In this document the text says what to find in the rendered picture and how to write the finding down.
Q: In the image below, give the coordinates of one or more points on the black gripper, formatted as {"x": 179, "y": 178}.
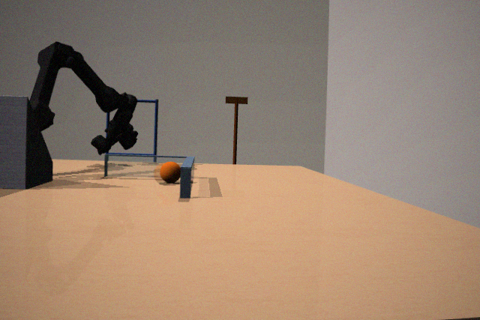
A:
{"x": 104, "y": 144}

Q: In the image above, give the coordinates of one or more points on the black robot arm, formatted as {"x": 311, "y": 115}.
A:
{"x": 59, "y": 55}

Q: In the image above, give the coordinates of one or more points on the low clear corner wall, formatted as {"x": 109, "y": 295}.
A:
{"x": 139, "y": 167}

